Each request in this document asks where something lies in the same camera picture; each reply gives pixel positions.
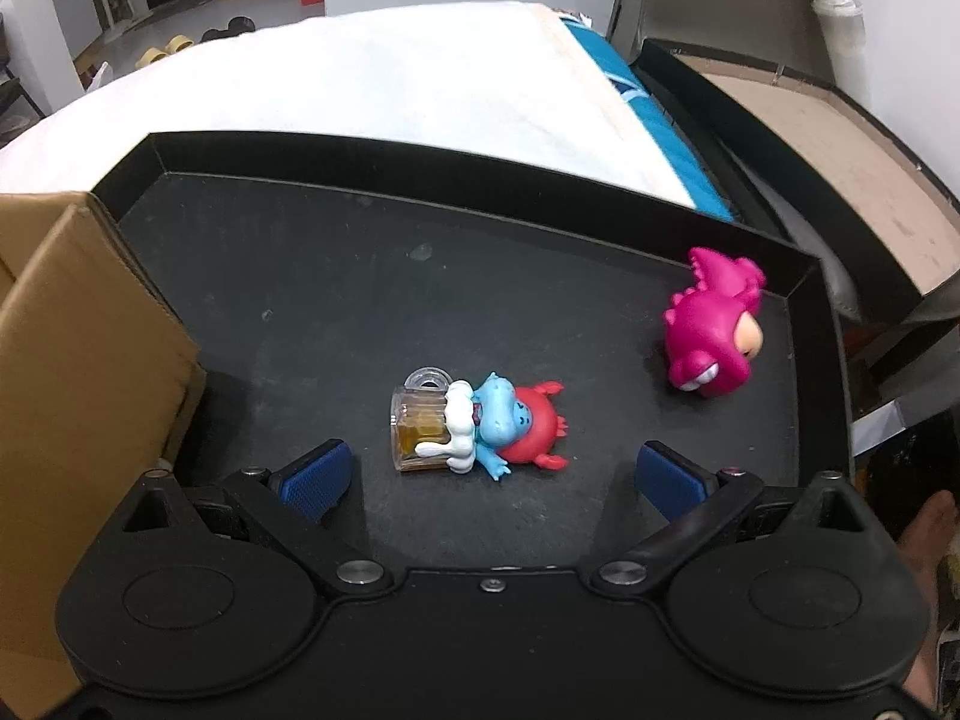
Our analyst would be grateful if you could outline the blue monster beer mug figurine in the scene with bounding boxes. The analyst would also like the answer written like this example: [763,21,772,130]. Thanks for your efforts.
[389,367,568,481]

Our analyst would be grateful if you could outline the pink dinosaur hood figurine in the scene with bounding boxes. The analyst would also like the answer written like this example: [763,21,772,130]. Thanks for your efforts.
[662,247,766,398]

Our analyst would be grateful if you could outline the brown cardboard box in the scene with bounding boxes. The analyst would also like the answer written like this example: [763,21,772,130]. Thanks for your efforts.
[2,192,205,718]

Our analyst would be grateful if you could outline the black shallow tray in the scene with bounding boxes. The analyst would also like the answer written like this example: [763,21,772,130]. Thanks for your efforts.
[94,133,850,567]

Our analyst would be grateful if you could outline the bare right foot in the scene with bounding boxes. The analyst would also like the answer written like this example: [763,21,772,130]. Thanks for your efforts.
[898,491,958,616]

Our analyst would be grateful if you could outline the black box lid with cardboard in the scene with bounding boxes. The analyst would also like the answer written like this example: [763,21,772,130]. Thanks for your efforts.
[636,37,958,323]

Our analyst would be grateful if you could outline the yellow slipper pair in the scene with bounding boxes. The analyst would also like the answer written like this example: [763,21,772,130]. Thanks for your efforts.
[135,34,195,70]

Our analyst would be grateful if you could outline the black slipper pair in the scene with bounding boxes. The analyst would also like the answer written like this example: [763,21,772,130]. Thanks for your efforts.
[200,16,257,43]

